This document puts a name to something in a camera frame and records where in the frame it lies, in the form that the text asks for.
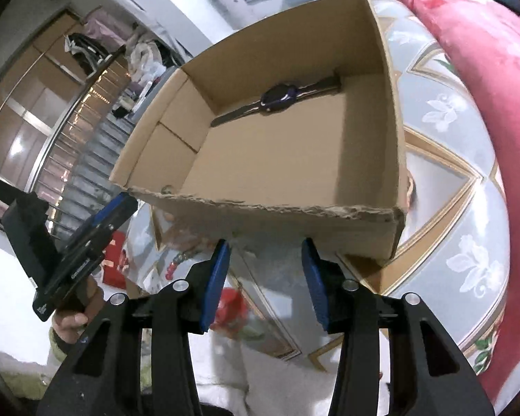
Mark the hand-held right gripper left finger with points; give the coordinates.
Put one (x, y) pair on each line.
(216, 288)

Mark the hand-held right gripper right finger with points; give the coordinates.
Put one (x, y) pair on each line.
(315, 288)

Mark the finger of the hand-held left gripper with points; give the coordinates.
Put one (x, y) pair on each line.
(119, 210)

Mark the cardboard box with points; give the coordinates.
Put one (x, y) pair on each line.
(286, 160)

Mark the person's left forearm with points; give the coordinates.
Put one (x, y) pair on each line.
(60, 347)

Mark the person's left hand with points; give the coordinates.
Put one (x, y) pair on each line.
(69, 323)

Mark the red paper bag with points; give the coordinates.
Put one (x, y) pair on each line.
(115, 264)

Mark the metal stair railing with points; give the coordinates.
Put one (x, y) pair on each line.
(82, 138)

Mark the white fluffy cloth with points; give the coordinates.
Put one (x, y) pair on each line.
(264, 381)

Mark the wooden wardrobe door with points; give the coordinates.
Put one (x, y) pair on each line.
(26, 108)

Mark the beige clothes pile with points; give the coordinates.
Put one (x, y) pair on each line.
(147, 63)

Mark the black and white jacket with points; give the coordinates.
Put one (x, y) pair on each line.
(84, 50)

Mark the pink hanging garment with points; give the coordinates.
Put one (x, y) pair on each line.
(108, 24)

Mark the dark blue smart watch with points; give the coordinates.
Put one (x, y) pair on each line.
(279, 95)

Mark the fruit printed tablecloth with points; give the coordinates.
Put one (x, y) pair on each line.
(450, 138)

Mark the pink floral blanket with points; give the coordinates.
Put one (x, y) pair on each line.
(502, 95)

